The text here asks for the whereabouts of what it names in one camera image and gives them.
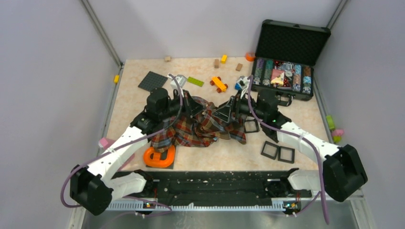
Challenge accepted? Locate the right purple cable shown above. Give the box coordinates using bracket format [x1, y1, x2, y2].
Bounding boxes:
[246, 74, 330, 226]

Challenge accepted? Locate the pink box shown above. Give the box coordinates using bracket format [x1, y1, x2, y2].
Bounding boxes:
[98, 137, 115, 150]

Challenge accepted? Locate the black poker chip case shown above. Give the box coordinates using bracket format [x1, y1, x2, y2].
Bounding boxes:
[252, 20, 331, 106]

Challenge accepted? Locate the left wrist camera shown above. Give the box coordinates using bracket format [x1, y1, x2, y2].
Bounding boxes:
[171, 74, 187, 89]

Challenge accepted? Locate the pink toy piece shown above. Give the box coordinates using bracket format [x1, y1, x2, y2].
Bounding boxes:
[331, 129, 344, 137]

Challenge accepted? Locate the orange tape dispenser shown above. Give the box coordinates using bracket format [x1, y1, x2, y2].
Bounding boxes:
[143, 146, 176, 168]

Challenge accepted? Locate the black square frame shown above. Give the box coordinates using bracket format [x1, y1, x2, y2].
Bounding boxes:
[277, 146, 295, 164]
[260, 141, 280, 160]
[244, 119, 260, 134]

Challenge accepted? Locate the small yellow block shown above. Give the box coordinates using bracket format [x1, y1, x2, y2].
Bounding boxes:
[114, 75, 120, 84]

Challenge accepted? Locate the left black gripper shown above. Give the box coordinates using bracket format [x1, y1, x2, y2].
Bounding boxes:
[159, 89, 206, 121]

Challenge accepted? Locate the yellow lego car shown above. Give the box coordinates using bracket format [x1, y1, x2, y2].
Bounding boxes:
[210, 77, 228, 93]

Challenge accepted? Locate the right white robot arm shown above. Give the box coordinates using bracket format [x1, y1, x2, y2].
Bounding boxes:
[212, 90, 368, 202]

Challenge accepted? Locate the dark grey lego baseplate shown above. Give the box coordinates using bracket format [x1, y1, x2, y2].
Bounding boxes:
[138, 71, 168, 92]

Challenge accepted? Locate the green flat lego brick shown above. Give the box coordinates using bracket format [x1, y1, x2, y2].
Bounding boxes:
[187, 77, 204, 87]

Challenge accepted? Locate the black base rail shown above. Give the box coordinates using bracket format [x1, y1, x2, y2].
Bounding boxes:
[110, 170, 312, 208]

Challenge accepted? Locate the plaid flannel shirt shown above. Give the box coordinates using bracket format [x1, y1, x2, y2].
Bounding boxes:
[150, 96, 247, 153]

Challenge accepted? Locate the yellow lego brick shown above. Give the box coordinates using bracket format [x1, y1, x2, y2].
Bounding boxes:
[220, 54, 227, 64]

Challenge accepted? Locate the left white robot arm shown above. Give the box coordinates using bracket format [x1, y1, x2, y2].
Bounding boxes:
[68, 88, 204, 216]

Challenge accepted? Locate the blue lego car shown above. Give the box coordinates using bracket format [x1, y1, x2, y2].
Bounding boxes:
[234, 83, 242, 91]

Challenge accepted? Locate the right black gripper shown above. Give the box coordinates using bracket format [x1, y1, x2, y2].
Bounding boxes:
[212, 89, 266, 123]

